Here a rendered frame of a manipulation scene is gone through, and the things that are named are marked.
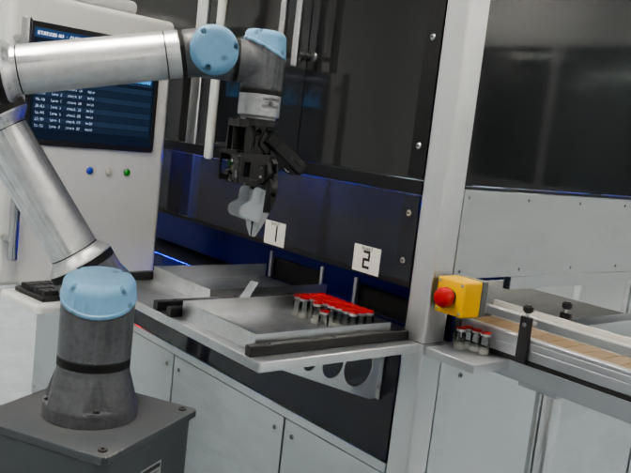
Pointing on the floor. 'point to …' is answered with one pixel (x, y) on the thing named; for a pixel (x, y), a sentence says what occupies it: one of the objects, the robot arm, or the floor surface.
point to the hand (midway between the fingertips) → (255, 229)
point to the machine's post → (438, 229)
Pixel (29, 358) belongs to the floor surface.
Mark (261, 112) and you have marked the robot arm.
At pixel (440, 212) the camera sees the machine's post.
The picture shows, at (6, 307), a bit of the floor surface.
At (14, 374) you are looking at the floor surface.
